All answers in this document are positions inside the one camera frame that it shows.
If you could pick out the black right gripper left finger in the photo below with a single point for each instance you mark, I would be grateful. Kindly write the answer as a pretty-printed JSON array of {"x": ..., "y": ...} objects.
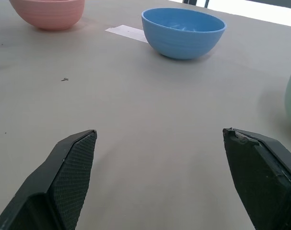
[{"x": 63, "y": 182}]

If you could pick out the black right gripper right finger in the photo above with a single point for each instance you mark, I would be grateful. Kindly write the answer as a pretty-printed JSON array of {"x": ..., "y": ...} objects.
[{"x": 260, "y": 182}]

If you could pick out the white paper label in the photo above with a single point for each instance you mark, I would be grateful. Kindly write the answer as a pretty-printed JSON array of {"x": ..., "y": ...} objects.
[{"x": 128, "y": 32}]

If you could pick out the blue ribbed bowl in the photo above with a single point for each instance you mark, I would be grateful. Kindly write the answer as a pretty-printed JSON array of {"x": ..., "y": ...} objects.
[{"x": 181, "y": 38}]

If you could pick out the pink ribbed bowl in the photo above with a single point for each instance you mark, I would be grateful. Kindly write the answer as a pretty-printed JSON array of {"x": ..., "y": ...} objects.
[{"x": 50, "y": 14}]

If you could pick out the dark chair frame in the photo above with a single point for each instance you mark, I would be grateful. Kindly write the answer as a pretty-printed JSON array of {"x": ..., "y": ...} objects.
[{"x": 195, "y": 2}]

